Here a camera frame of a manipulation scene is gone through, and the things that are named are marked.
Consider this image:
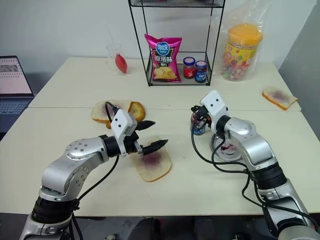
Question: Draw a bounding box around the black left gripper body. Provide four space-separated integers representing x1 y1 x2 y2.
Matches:
123 123 145 155

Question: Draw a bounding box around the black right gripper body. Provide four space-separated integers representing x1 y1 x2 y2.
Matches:
197 104 214 129

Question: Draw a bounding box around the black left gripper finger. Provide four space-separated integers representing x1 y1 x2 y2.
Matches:
136 119 157 132
141 139 169 154

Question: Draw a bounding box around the blue-label jam jar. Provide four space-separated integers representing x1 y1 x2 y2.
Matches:
190 112 209 136

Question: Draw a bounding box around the small toasted bread piece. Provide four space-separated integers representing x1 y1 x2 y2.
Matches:
127 100 147 121

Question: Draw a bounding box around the white bread slice with jam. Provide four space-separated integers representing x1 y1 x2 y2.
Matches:
129 136 173 183
90 99 133 124

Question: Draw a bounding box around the closed blue jam jar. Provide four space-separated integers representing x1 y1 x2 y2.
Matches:
194 60 208 83

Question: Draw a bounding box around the red jam jar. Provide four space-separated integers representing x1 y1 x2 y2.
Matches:
182 56 196 80

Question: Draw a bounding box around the round metal dish with jam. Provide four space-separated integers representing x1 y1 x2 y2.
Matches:
209 131 248 164

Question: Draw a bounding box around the thick crusted bread slice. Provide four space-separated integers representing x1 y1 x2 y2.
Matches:
261 85 299 112

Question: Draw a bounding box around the pink potato chips bag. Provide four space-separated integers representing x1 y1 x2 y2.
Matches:
144 33 183 84

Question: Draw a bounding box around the candy jar in plastic bag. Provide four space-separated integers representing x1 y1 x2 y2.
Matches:
211 9 265 83

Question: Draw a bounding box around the candy jar with orange lid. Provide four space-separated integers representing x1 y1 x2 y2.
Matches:
222 23 264 82

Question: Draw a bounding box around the clear drinking glass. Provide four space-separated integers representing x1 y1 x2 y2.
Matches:
105 43 126 76

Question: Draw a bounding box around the open laptop computer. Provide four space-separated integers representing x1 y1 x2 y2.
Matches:
0 55 35 116

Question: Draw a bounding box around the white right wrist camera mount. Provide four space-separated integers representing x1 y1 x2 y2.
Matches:
200 90 230 120

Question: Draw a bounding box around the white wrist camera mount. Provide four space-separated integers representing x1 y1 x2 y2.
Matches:
110 108 139 156
200 90 230 120

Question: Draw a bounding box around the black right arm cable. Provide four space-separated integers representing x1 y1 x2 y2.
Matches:
190 123 313 227

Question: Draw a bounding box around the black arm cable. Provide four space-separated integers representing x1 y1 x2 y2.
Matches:
190 123 313 227
71 100 121 240

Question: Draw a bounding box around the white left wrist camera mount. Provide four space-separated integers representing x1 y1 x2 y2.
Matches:
110 108 139 156

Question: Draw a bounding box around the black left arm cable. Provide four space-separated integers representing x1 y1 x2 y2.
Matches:
71 100 121 240

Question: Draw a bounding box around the black wire shelf rack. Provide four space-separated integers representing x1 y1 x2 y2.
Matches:
127 0 224 88

